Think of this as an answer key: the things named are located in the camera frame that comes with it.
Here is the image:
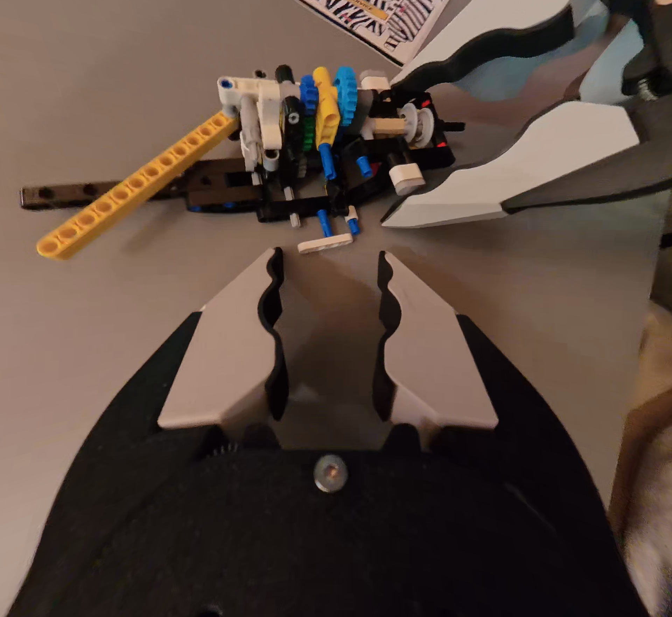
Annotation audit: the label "partly built lego model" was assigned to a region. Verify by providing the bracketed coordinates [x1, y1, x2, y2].
[20, 65, 466, 261]

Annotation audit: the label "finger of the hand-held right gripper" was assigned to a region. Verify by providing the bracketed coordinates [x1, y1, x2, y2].
[380, 101, 642, 230]
[391, 0, 612, 103]

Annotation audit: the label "person's beige trousers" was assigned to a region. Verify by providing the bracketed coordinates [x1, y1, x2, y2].
[609, 302, 672, 617]

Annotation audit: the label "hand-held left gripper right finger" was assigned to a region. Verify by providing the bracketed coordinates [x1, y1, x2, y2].
[372, 251, 499, 431]

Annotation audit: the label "zebra striped sticker sheet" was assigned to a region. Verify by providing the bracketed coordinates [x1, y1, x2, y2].
[229, 0, 454, 65]

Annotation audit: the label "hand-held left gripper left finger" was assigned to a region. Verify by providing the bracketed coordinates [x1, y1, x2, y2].
[157, 247, 289, 431]

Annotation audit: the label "small white lego beam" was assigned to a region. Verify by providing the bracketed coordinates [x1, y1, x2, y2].
[297, 234, 355, 254]

